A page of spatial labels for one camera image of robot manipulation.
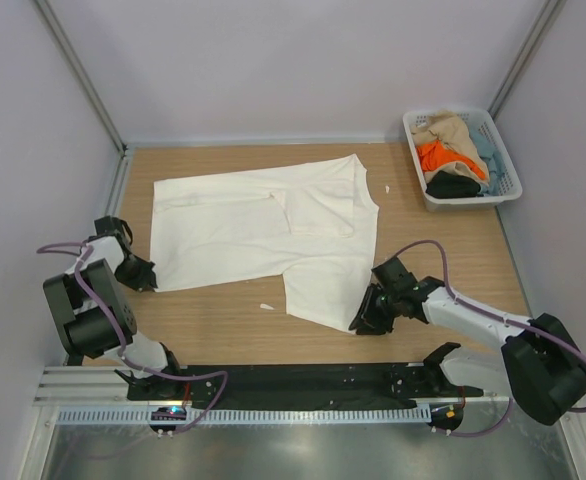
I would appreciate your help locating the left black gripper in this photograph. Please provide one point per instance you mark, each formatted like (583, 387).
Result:
(140, 275)

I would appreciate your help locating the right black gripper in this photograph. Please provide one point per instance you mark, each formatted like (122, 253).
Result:
(371, 308)

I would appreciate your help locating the white t shirt red print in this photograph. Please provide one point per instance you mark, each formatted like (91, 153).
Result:
(313, 224)

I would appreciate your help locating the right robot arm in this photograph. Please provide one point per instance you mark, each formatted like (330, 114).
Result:
(535, 362)

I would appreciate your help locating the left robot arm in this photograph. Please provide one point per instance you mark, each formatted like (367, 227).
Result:
(93, 318)

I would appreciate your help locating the black garment in basket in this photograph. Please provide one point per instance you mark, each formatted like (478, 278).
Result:
(444, 185)

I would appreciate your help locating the orange garment in basket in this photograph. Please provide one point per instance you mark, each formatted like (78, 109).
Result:
(434, 157)

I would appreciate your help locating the white plastic basket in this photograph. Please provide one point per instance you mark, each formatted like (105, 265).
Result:
(510, 188)

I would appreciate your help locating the light blue garment in basket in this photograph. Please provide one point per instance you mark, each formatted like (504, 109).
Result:
(492, 158)

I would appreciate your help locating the beige garment in basket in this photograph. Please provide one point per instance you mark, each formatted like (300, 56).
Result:
(449, 129)

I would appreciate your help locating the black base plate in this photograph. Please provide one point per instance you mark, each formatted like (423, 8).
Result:
(310, 387)

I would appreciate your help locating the white slotted cable duct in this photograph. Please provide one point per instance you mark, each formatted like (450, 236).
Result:
(169, 415)

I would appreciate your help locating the aluminium rail frame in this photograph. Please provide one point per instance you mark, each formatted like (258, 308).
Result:
(80, 384)

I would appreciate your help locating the left corner aluminium post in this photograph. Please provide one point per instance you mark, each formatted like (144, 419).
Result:
(55, 28)

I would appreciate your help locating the corner aluminium post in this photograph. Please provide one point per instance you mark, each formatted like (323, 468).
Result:
(544, 21)
(55, 28)

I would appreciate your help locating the right corner aluminium post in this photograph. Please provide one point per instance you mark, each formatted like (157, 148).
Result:
(544, 21)

